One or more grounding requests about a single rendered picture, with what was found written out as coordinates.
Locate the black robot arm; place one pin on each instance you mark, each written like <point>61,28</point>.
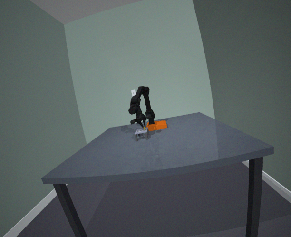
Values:
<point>135,104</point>

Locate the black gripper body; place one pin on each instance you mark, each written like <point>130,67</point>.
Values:
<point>147,116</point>

